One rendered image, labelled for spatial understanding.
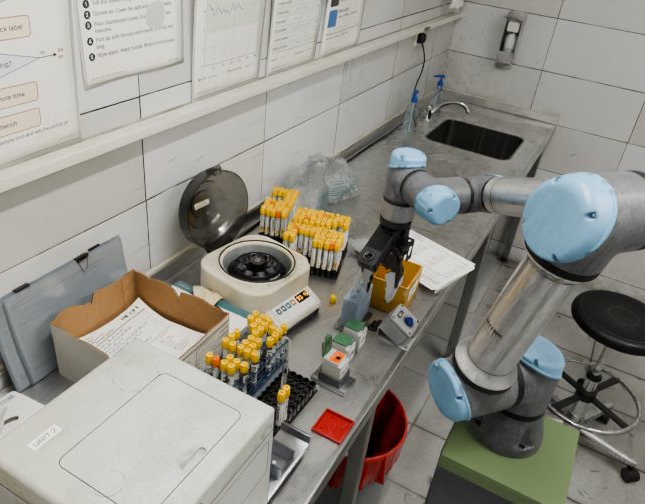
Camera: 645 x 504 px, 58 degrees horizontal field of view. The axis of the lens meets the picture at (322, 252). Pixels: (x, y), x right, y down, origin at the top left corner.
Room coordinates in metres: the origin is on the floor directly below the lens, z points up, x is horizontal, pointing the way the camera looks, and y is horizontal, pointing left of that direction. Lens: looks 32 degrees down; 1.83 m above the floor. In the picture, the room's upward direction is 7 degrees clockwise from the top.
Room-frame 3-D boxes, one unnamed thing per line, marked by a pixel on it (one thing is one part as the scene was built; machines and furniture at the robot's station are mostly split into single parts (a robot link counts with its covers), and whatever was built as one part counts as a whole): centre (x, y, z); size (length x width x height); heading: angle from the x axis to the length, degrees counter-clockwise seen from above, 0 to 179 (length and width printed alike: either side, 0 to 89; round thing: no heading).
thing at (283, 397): (0.88, 0.05, 0.93); 0.17 x 0.09 x 0.11; 154
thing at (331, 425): (0.84, -0.07, 0.88); 0.07 x 0.07 x 0.01; 65
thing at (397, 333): (1.16, -0.20, 0.92); 0.13 x 0.07 x 0.08; 65
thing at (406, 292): (1.32, -0.20, 0.92); 0.13 x 0.13 x 0.10; 67
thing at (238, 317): (1.10, 0.26, 0.92); 0.24 x 0.12 x 0.10; 65
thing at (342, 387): (0.97, -0.06, 0.89); 0.09 x 0.05 x 0.04; 63
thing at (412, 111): (2.72, -0.34, 0.97); 0.08 x 0.07 x 0.20; 158
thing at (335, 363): (0.97, -0.06, 0.92); 0.05 x 0.04 x 0.06; 63
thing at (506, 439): (0.87, -0.43, 0.95); 0.15 x 0.15 x 0.10
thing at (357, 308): (1.20, -0.10, 0.92); 0.10 x 0.07 x 0.10; 157
